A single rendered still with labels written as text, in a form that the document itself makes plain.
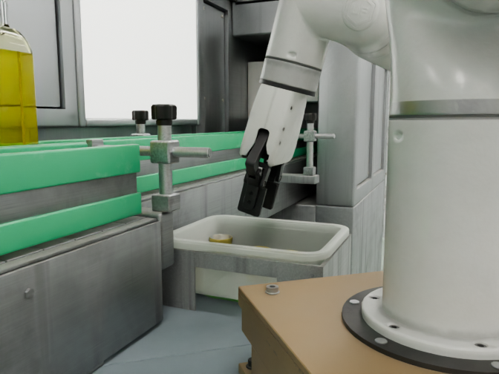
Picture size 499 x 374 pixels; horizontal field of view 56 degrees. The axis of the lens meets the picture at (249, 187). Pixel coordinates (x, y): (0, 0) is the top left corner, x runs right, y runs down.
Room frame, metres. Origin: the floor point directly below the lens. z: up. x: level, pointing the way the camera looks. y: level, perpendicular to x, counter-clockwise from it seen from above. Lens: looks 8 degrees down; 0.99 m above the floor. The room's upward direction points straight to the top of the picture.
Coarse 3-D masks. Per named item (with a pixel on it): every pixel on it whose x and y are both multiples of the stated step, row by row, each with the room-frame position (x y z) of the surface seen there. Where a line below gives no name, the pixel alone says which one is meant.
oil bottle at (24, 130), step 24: (0, 24) 0.52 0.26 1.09; (0, 48) 0.50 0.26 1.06; (24, 48) 0.53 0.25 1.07; (0, 72) 0.50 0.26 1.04; (24, 72) 0.53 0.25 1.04; (0, 96) 0.50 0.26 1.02; (24, 96) 0.52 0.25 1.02; (0, 120) 0.50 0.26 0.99; (24, 120) 0.52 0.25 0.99; (0, 144) 0.49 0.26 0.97; (24, 144) 0.52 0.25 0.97
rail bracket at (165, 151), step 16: (160, 112) 0.54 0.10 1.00; (176, 112) 0.55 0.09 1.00; (160, 128) 0.55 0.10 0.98; (96, 144) 0.59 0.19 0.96; (160, 144) 0.54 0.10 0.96; (176, 144) 0.55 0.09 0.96; (160, 160) 0.54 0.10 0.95; (176, 160) 0.55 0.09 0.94; (160, 176) 0.55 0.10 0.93; (160, 192) 0.55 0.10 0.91; (160, 208) 0.54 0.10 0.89; (176, 208) 0.55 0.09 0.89
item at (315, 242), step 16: (192, 224) 0.67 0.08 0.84; (208, 224) 0.71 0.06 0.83; (224, 224) 0.73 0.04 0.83; (240, 224) 0.72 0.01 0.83; (256, 224) 0.71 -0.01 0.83; (272, 224) 0.70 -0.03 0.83; (288, 224) 0.69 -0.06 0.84; (304, 224) 0.69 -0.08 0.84; (320, 224) 0.68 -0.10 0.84; (336, 224) 0.67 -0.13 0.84; (176, 240) 0.58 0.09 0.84; (192, 240) 0.58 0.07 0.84; (208, 240) 0.70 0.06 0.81; (240, 240) 0.72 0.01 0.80; (256, 240) 0.71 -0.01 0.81; (272, 240) 0.70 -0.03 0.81; (288, 240) 0.69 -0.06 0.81; (304, 240) 0.68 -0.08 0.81; (320, 240) 0.67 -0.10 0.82; (336, 240) 0.58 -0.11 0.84; (256, 256) 0.55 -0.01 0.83; (272, 256) 0.53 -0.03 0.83; (288, 256) 0.53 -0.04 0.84; (304, 256) 0.52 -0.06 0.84; (320, 256) 0.52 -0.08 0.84
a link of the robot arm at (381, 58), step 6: (348, 48) 0.60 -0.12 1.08; (384, 48) 0.60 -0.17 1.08; (360, 54) 0.61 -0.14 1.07; (366, 54) 0.61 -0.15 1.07; (372, 54) 0.61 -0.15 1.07; (378, 54) 0.62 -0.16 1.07; (384, 54) 0.63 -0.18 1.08; (366, 60) 0.66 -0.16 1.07; (372, 60) 0.65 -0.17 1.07; (378, 60) 0.65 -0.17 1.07; (384, 60) 0.64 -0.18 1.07; (384, 66) 0.65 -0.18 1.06
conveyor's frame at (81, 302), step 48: (192, 192) 0.79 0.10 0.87; (240, 192) 0.98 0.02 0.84; (288, 192) 1.28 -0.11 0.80; (96, 240) 0.44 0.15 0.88; (144, 240) 0.50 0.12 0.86; (0, 288) 0.34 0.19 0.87; (48, 288) 0.38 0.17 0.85; (96, 288) 0.43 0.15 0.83; (144, 288) 0.50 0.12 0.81; (0, 336) 0.33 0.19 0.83; (48, 336) 0.37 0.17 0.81; (96, 336) 0.43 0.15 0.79
